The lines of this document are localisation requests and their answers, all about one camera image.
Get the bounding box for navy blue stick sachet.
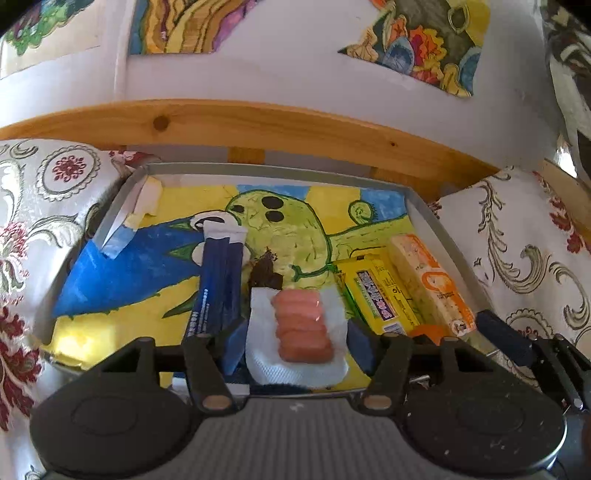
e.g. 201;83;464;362
184;220;247;338

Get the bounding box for yellow biscuit pack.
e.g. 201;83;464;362
332;246;422;335

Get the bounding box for sausages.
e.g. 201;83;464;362
245;286;349;389

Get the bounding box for small orange tangerine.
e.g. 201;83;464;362
408;324;453;345

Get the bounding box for dark dried fruit piece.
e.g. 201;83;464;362
247;249;283;290

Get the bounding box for orange rice cracker pack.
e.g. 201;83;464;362
387;234;476;337

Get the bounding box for grey cardboard tray box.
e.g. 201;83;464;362
43;163;487;370

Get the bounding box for floral white bedspread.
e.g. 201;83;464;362
1;139;590;479

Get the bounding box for landscape flower poster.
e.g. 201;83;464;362
339;0;491;98

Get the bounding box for swirly night sky poster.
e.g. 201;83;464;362
128;0;259;55

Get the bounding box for blond boy poster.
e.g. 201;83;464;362
1;1;104;78

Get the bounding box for wooden bed frame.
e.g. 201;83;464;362
0;98;591;241

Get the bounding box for white wall pipe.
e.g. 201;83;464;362
112;0;136;102

